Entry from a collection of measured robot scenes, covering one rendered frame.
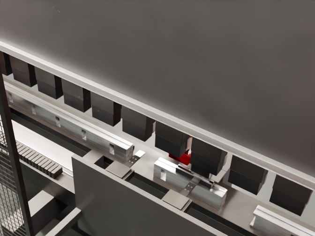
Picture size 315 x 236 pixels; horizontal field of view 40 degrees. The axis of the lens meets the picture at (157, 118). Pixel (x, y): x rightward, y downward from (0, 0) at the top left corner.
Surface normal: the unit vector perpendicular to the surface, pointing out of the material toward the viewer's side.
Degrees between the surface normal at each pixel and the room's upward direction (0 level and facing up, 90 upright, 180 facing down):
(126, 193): 90
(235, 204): 0
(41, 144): 0
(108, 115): 90
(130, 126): 90
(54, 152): 0
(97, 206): 90
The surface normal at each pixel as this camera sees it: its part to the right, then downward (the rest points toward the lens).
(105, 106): -0.55, 0.49
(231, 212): 0.05, -0.79
